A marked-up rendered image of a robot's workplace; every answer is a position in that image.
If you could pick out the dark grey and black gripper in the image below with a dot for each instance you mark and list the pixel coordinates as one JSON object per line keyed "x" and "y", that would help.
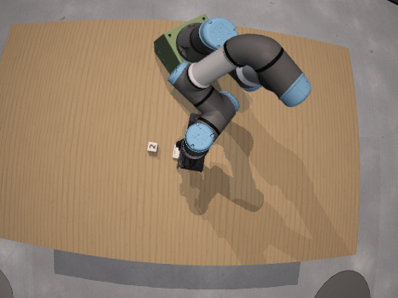
{"x": 188, "y": 162}

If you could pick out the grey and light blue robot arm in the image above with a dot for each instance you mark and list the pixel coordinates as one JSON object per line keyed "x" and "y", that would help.
{"x": 249, "y": 57}

